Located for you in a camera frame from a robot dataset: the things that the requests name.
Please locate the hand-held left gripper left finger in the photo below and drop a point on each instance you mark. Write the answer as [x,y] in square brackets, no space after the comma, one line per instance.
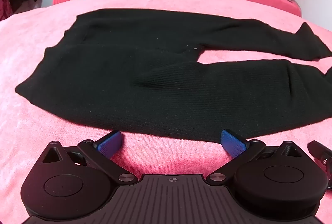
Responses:
[110,143]

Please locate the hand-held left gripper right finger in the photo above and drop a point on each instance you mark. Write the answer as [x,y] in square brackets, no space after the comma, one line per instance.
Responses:
[233,143]

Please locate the pink fleece blanket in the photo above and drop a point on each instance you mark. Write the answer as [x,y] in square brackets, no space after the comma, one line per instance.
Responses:
[39,123]

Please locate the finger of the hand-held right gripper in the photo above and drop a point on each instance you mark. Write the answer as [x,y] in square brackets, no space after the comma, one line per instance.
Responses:
[321,155]

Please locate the black knit pants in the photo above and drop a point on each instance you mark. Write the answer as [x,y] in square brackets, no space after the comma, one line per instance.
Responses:
[145,81]

